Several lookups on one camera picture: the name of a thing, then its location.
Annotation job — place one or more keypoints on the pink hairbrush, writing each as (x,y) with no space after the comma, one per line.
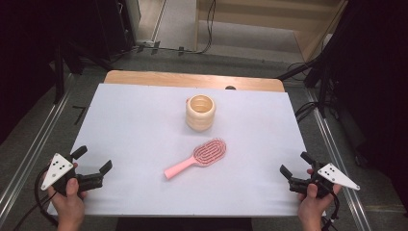
(205,154)

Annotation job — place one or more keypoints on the wooden table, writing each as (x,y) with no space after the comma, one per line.
(179,79)

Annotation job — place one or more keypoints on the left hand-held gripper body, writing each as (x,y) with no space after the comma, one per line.
(57,170)

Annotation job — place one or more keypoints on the person's right hand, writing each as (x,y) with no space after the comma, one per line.
(312,205)

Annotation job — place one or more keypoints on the person's left hand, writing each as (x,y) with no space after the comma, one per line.
(69,205)

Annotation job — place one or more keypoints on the cream ribbed cup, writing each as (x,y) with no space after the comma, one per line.
(200,120)

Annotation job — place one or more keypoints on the black cabinet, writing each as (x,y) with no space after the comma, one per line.
(112,25)

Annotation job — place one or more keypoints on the aluminium floor rail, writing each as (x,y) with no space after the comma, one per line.
(333,154)
(35,138)

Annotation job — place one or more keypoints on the white power strip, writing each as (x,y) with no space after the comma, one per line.
(146,42)

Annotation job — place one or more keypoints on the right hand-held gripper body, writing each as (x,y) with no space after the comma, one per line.
(332,176)

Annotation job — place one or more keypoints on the black metal stand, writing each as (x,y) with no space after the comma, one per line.
(59,73)
(324,83)

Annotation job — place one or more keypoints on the white board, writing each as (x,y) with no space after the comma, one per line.
(144,134)

